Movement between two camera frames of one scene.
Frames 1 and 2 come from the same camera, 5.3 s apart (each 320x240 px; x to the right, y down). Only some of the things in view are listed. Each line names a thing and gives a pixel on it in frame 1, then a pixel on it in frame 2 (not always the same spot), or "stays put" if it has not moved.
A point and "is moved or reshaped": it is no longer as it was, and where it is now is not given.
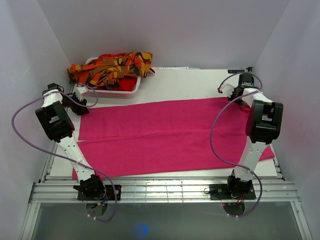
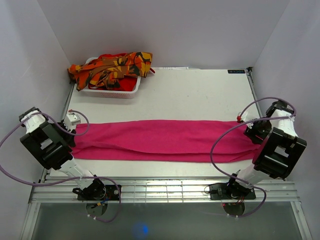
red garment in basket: (127, 83) stays put
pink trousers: (128, 137) is moved or reshaped
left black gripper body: (71, 101) -> (62, 132)
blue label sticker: (235, 71) stays put
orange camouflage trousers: (104, 71) stays put
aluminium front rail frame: (60, 189) stays put
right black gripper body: (233, 98) -> (260, 128)
